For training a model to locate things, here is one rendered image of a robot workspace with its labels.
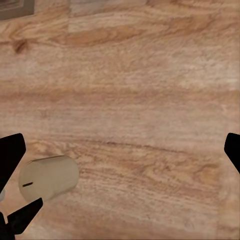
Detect pillar candle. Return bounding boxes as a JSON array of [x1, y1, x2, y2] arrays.
[[18, 155, 80, 203]]

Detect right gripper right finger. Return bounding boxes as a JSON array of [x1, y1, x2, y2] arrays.
[[224, 133, 240, 173]]

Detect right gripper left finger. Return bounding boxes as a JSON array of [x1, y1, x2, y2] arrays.
[[0, 133, 26, 193]]

